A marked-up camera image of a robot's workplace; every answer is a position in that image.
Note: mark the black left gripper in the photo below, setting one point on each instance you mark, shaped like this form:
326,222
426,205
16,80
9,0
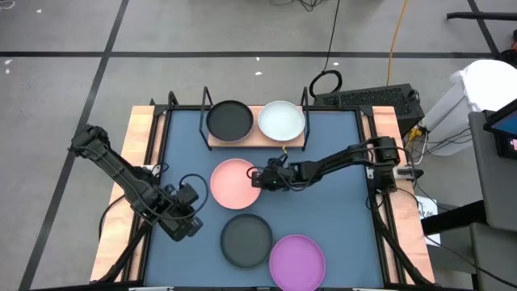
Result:
175,220

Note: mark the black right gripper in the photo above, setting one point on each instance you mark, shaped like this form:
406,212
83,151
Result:
288,171

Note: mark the pink round plate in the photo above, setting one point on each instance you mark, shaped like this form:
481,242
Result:
232,184

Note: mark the dark grey round plate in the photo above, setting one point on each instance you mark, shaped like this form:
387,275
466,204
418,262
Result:
246,241

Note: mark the white round plate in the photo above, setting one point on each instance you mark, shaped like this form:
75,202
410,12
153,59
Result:
281,120

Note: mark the black round plate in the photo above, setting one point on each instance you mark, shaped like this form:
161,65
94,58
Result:
229,120

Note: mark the purple round plate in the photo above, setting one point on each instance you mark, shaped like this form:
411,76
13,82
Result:
297,262

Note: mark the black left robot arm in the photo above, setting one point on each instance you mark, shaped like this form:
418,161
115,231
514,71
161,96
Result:
121,178

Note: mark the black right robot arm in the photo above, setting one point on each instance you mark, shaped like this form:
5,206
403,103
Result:
335,159

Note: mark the blue table mat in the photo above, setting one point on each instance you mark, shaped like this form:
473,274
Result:
351,262

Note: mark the black computer case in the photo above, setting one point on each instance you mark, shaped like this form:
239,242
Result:
371,99

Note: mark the yellow plug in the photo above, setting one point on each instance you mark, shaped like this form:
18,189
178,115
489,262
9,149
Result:
414,132

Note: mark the white handwritten paper sheet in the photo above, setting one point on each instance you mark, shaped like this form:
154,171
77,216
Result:
426,210

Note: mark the black stand base beam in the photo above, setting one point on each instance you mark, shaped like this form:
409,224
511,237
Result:
452,218

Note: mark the grey equipment cabinet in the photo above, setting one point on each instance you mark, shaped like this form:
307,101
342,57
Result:
501,194

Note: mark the white bin with bag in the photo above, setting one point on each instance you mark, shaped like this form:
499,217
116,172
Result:
488,81

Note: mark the tablet with blue screen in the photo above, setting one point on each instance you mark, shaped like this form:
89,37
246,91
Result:
507,125

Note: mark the black metal bar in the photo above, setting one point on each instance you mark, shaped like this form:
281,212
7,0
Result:
484,16

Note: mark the black orange device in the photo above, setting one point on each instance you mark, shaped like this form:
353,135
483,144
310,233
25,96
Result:
509,54

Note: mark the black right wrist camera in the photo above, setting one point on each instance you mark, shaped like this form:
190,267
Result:
274,184

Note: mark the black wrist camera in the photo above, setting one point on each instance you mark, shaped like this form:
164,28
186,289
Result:
274,184
187,194

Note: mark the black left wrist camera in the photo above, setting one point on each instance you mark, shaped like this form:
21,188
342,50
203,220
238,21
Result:
187,194

